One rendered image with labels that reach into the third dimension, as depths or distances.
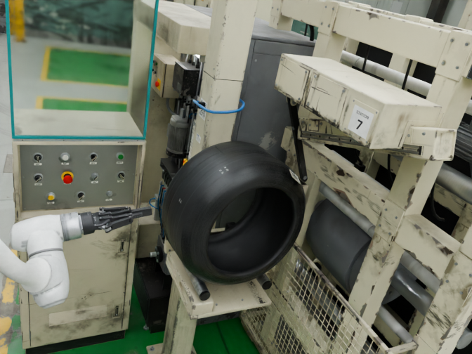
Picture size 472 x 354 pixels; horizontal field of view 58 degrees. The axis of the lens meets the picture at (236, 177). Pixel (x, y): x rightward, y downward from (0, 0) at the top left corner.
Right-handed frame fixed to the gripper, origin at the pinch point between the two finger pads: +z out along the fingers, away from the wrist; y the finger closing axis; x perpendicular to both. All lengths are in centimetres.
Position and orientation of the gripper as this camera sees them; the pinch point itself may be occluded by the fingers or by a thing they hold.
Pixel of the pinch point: (141, 212)
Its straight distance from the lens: 154.0
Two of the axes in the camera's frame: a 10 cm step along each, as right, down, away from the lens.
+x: -0.5, 8.7, 5.0
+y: -4.1, -4.7, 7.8
